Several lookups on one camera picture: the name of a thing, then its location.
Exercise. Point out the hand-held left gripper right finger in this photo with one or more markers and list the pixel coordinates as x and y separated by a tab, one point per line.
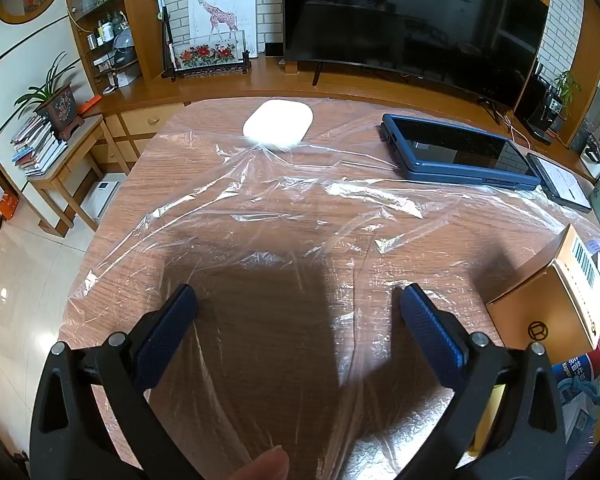
430	335

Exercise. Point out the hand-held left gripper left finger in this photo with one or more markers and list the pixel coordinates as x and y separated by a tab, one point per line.
167	330

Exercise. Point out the person's left hand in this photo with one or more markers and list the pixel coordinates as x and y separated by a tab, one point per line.
265	465

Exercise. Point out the orange cardboard box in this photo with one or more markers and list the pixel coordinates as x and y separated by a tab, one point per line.
535	305

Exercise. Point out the white floor appliance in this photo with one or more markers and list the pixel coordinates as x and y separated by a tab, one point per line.
100	200

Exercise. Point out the blue white medicine box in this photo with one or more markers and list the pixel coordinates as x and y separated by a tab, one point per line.
582	367

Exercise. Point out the blue cased tablet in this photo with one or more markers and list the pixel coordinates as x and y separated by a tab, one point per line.
460	152

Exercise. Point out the clear plastic sheet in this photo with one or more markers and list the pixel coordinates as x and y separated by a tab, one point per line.
300	200

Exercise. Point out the small wooden side table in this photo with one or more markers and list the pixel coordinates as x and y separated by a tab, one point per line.
80	152

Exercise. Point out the black smartphone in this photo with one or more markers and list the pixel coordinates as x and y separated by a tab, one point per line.
560	182

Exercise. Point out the small orange box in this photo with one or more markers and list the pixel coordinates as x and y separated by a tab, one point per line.
7	207

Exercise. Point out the stack of books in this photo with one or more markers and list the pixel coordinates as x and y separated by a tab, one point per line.
37	150

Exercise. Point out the white oval case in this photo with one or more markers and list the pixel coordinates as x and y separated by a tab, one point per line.
278	124

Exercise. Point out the white black device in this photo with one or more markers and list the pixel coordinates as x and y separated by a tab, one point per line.
594	150

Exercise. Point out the potted plant in painted pot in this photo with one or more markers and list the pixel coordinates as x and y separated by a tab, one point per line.
60	105

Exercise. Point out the black coffee machine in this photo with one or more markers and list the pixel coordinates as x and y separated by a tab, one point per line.
542	110

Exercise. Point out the floral glass panel on stand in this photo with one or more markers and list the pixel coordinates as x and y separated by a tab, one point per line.
205	52

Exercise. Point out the small green houseplant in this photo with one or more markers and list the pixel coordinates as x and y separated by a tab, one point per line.
566	85

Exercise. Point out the wooden shelf cabinet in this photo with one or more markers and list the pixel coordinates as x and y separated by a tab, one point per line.
140	35

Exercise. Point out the small black box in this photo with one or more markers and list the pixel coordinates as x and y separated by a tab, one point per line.
273	50

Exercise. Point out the large black television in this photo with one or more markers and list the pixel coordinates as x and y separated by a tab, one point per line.
405	20

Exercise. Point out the wooden glass door cabinet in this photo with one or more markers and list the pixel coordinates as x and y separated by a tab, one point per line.
592	60

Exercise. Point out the giraffe drawing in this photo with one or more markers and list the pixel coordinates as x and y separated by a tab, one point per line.
220	10

